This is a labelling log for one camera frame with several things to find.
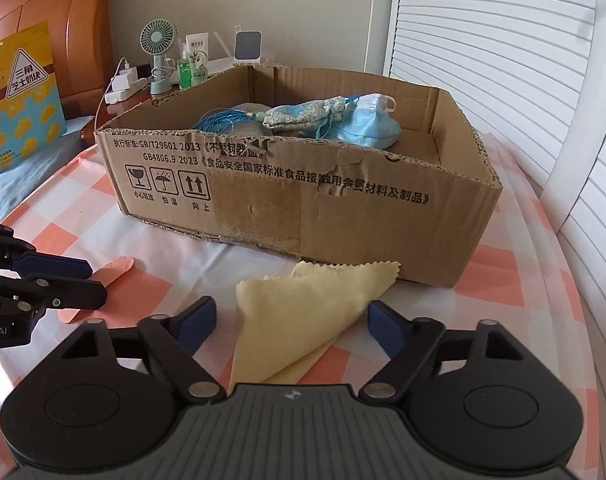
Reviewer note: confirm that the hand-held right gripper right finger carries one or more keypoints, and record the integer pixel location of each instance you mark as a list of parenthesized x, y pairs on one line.
[(385, 322)]

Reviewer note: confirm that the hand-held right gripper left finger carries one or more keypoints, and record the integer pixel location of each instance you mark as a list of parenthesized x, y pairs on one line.
[(200, 317)]

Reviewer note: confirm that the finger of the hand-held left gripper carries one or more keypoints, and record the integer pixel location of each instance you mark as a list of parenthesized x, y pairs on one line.
[(53, 266), (78, 294)]

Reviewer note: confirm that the yellow cleaning cloth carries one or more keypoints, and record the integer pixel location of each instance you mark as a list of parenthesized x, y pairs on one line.
[(293, 320)]

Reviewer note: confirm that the brown cardboard box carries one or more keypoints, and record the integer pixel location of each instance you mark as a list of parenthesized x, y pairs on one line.
[(283, 210)]

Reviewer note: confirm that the grey non-woven pouch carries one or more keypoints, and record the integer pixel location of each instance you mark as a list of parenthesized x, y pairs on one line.
[(253, 129)]

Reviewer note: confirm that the blue face mask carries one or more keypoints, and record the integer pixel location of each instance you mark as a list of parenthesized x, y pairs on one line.
[(368, 127)]

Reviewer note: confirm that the brocade sachet with blue tassel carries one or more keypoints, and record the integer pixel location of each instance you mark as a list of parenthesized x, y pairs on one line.
[(293, 115)]

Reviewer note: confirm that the blue bed sheet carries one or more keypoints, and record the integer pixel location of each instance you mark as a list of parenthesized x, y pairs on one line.
[(13, 195)]

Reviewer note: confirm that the pink white checked tablecloth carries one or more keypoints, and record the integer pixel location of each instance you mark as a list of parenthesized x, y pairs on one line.
[(508, 320)]

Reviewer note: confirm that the wooden nightstand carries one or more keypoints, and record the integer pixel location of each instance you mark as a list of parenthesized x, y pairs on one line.
[(90, 132)]

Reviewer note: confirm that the yellow snack bag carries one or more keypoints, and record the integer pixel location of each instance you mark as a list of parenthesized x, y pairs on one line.
[(23, 100)]

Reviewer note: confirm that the white power strip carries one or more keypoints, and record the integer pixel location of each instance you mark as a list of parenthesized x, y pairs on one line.
[(125, 94)]

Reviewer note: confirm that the white charger plug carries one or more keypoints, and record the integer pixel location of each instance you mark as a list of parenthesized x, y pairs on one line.
[(125, 79)]

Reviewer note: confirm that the green label sanitizer bottle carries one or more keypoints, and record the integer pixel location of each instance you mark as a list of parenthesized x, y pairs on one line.
[(184, 72)]

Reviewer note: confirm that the pale green bottle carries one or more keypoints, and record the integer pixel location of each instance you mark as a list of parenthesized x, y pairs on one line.
[(200, 72)]

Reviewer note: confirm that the wooden bed headboard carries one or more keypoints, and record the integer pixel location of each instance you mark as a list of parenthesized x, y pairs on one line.
[(83, 20)]

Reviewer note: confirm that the green desk fan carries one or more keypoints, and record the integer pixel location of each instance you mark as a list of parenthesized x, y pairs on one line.
[(155, 40)]

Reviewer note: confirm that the white louvered closet door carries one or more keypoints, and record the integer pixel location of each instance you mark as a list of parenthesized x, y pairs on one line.
[(473, 35), (603, 185)]

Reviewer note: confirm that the white cosmetic tube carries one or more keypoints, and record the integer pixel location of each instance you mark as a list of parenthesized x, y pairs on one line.
[(199, 42)]

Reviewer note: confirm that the white device with grey screen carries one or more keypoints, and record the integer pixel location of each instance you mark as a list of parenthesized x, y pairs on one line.
[(248, 46)]

